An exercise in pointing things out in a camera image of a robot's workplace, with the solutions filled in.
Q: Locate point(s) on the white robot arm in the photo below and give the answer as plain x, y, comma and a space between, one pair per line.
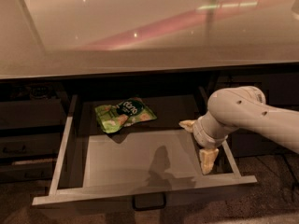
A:
244, 107

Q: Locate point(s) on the items in top drawer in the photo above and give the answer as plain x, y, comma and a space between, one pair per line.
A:
112, 118

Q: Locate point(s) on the grey cabinet door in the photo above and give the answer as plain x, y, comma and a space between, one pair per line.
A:
280, 90

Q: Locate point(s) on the grey drawer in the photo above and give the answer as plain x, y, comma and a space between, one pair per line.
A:
147, 166
31, 113
27, 171
29, 145

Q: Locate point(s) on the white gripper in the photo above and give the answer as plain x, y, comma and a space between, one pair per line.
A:
201, 132

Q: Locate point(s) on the items in left drawer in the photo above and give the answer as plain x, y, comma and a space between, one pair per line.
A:
32, 92

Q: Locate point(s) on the items in drawer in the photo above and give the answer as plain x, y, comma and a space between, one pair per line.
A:
32, 92
112, 118

